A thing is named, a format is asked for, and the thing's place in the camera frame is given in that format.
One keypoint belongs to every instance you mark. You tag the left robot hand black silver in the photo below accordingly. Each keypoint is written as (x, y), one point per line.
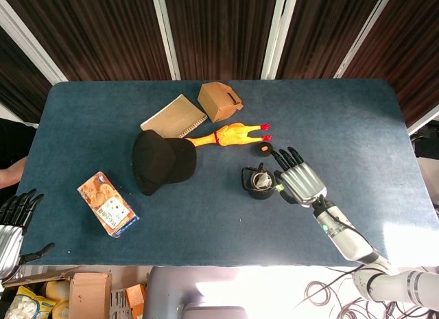
(10, 241)

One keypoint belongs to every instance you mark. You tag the right robot hand black silver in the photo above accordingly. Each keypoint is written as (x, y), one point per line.
(303, 183)

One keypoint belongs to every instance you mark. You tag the grey pyramid tea bag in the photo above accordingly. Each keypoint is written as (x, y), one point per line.
(263, 180)

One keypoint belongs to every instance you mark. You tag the person forearm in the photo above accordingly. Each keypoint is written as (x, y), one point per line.
(10, 173)

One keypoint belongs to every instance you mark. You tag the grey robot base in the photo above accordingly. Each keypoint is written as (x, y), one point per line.
(192, 291)

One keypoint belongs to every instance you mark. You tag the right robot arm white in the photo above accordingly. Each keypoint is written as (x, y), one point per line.
(356, 245)

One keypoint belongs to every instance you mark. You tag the black teapot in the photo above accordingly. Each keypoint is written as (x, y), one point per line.
(260, 193)

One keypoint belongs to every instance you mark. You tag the small black round lid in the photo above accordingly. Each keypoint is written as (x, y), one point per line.
(264, 149)

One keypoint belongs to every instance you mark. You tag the yellow white snack bag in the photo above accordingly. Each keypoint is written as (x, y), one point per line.
(24, 305)

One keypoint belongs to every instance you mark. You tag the yellow rubber chicken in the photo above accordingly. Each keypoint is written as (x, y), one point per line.
(233, 133)

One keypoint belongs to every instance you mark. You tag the open cardboard storage box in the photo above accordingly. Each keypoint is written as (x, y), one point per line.
(91, 293)

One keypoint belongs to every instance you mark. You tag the blue table cloth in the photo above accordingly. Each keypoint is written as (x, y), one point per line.
(219, 230)

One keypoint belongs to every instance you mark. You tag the orange blue snack box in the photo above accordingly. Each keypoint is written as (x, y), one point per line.
(108, 204)

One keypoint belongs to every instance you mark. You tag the brown cardboard box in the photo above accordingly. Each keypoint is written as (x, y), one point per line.
(217, 101)

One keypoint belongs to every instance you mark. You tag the small orange box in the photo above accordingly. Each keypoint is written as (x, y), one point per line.
(136, 300)

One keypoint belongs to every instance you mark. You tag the brown spiral notebook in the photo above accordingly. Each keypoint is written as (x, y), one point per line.
(175, 118)

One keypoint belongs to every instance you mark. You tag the black baseball cap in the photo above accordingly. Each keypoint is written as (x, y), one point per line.
(157, 161)

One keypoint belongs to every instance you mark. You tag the white screen frame post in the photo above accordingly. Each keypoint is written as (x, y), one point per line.
(166, 34)
(31, 48)
(274, 34)
(363, 34)

